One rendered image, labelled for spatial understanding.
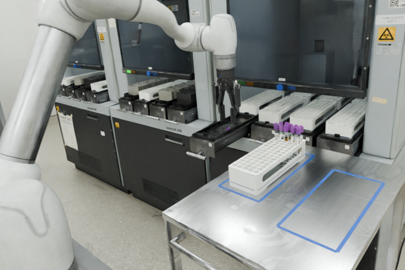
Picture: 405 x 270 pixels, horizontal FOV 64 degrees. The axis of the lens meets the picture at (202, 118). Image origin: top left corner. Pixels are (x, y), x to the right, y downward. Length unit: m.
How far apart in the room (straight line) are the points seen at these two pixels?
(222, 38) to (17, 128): 0.76
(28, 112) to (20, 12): 3.73
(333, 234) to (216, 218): 0.27
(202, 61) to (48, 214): 1.13
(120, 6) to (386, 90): 0.94
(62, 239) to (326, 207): 0.64
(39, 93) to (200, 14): 0.94
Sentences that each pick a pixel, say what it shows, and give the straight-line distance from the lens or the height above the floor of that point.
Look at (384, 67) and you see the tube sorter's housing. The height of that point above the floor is 1.08.
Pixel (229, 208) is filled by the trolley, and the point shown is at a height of 0.82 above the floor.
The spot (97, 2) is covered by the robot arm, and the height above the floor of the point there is 1.35.
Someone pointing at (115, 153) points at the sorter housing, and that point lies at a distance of 2.44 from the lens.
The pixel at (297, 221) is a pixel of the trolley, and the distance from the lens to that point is 0.84.
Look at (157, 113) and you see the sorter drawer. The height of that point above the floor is 0.76.
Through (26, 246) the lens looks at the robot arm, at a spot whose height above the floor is 0.87.
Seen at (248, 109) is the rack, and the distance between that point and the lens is 1.59.
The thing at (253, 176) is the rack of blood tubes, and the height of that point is 0.88.
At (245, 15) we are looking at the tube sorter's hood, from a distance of 1.49.
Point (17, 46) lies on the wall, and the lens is 4.62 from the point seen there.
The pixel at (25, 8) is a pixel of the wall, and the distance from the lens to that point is 4.69.
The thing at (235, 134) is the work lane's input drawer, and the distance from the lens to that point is 1.42.
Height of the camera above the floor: 1.32
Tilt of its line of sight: 19 degrees down
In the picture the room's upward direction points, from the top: 5 degrees counter-clockwise
